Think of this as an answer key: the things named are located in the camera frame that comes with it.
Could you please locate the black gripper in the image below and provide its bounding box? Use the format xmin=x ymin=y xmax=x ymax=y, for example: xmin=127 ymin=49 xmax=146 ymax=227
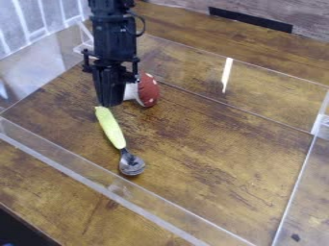
xmin=82 ymin=13 xmax=141 ymax=107

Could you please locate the green handled metal spoon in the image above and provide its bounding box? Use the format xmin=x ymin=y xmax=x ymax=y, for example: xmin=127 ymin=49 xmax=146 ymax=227
xmin=95 ymin=106 xmax=146 ymax=176

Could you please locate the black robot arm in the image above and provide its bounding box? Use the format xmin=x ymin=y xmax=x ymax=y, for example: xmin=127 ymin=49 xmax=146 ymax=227
xmin=82 ymin=0 xmax=142 ymax=108

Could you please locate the red white mushroom toy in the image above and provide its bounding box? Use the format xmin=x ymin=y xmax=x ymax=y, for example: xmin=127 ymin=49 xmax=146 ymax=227
xmin=123 ymin=72 xmax=160 ymax=108

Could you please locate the black strip on back table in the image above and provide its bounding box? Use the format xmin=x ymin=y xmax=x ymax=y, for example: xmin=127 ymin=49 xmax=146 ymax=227
xmin=209 ymin=7 xmax=293 ymax=34

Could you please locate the clear acrylic triangle bracket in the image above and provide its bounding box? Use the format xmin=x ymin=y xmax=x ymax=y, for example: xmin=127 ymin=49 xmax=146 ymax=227
xmin=74 ymin=22 xmax=94 ymax=54

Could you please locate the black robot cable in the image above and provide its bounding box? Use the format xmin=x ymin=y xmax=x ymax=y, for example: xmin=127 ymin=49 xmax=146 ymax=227
xmin=126 ymin=9 xmax=149 ymax=38

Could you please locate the clear acrylic enclosure wall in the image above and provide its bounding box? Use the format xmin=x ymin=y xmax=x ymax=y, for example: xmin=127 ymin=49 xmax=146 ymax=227
xmin=0 ymin=26 xmax=329 ymax=246

